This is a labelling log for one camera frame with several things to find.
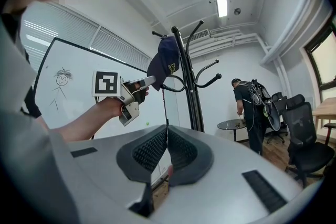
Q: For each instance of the round black table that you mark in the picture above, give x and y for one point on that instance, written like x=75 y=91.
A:
x=231 y=125

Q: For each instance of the black framed window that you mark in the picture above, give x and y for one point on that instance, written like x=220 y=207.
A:
x=324 y=60

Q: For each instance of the whiteboard on black stand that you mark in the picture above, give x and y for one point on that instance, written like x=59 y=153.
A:
x=78 y=102

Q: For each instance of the light wooden desk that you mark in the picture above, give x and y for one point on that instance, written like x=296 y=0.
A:
x=325 y=107

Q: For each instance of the navy blue cap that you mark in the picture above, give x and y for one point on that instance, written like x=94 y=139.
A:
x=165 y=60

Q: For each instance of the ceiling air vent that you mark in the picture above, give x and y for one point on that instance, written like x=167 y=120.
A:
x=197 y=35

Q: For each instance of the person's left forearm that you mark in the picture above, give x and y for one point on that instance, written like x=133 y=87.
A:
x=86 y=120

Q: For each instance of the white ceiling pipes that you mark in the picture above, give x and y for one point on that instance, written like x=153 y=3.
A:
x=231 y=39

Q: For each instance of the black metal coat rack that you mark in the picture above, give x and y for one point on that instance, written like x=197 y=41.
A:
x=193 y=102

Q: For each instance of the person's left hand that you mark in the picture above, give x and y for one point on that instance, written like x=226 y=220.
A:
x=140 y=95

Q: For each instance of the grey window blinds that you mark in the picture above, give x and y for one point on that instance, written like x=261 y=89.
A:
x=78 y=31

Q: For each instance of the black mesh office chair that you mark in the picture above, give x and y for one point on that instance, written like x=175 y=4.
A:
x=304 y=139

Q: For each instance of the round ceiling detector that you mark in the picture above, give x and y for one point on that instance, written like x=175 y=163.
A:
x=237 y=11

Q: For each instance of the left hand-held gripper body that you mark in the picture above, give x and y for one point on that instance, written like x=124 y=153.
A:
x=106 y=84

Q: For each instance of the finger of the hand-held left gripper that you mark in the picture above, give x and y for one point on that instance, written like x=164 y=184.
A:
x=141 y=81

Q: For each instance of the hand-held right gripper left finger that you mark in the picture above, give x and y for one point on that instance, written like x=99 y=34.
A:
x=105 y=178

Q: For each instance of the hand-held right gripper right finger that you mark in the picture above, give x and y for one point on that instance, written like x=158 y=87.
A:
x=223 y=178

